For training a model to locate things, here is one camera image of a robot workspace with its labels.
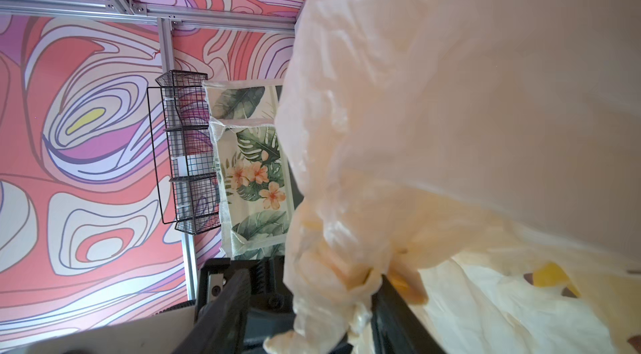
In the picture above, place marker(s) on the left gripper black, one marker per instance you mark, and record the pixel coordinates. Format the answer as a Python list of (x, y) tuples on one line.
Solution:
[(271, 302)]

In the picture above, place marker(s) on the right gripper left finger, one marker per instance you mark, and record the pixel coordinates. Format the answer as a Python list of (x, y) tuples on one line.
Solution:
[(221, 328)]

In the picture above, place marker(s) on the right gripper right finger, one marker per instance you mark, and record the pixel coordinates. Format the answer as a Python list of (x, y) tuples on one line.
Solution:
[(395, 328)]

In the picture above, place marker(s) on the white canvas tote bag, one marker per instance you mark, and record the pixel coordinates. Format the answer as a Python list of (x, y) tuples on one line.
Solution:
[(257, 192)]

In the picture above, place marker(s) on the translucent beige plastic bag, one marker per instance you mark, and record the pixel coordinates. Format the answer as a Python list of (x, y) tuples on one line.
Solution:
[(486, 151)]

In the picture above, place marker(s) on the black wire basket left wall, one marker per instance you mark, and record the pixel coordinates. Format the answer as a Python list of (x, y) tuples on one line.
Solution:
[(183, 153)]

